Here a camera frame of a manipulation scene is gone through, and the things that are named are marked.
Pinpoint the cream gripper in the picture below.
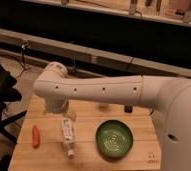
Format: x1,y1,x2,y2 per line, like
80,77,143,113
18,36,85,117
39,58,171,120
43,107,76,121

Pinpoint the green ceramic bowl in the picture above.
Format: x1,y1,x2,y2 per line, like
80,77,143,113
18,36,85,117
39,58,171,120
95,120,133,159

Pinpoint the black cable on floor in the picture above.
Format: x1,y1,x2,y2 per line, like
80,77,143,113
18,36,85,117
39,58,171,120
14,39,32,80

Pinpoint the translucent plastic cup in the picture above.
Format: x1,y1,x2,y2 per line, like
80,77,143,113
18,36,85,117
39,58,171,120
99,103,109,109

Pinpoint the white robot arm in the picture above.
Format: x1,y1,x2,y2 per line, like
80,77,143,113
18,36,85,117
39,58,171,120
33,62,191,171

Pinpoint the clear plastic bottle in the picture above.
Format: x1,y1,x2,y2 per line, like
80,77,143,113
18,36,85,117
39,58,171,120
61,118,75,158

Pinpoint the black rectangular remote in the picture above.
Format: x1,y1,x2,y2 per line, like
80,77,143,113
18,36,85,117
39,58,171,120
124,105,133,113

